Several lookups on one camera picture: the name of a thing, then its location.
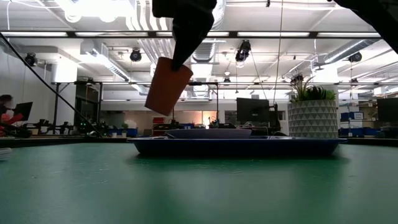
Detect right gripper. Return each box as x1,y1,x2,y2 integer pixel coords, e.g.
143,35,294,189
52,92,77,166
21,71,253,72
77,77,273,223
151,0,218,71

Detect orange cup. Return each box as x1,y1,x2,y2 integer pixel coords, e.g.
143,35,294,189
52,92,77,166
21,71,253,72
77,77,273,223
144,56,194,117

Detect white bowl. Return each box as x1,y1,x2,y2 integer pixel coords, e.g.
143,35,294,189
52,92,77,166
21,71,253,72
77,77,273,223
164,128,252,140

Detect blue plastic tray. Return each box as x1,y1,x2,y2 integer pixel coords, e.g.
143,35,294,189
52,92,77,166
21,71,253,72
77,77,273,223
127,136,348,157

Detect black ceiling spot lamp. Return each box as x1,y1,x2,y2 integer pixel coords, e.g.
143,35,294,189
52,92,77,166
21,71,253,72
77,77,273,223
24,52,38,67
129,49,143,62
235,39,252,62
348,51,363,63

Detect ceiling light strip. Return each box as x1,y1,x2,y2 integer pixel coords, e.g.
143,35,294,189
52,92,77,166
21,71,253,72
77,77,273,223
1,31,68,37
74,31,150,37
238,31,311,37
317,32,382,38

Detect black monitor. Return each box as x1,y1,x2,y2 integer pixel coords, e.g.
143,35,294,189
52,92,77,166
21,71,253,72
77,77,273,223
236,97,270,131

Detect succulent in white patterned pot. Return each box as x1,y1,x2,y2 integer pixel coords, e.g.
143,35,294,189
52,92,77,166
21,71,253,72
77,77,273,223
287,73,340,139

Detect green table mat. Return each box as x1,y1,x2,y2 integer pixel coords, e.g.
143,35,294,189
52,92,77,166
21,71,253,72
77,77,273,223
0,142,398,224

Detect black laptop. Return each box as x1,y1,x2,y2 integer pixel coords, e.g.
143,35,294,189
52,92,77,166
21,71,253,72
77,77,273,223
12,101,34,122

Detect blue storage bin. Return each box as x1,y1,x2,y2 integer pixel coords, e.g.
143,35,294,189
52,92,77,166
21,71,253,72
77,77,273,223
340,126,381,138
340,111,364,122

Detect person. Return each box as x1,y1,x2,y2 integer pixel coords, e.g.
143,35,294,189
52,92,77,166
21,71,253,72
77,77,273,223
0,94,24,138

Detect dark computer screen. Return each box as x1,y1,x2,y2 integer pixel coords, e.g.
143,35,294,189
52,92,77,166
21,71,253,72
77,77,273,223
376,97,398,123

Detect thin hanging cable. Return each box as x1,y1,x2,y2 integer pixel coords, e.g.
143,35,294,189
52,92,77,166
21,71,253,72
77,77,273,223
272,0,284,105

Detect black rack frame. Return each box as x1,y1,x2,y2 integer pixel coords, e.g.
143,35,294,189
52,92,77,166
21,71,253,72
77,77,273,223
51,81,103,135

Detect silver ventilation duct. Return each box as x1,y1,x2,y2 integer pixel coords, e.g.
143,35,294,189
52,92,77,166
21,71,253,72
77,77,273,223
323,39,382,63

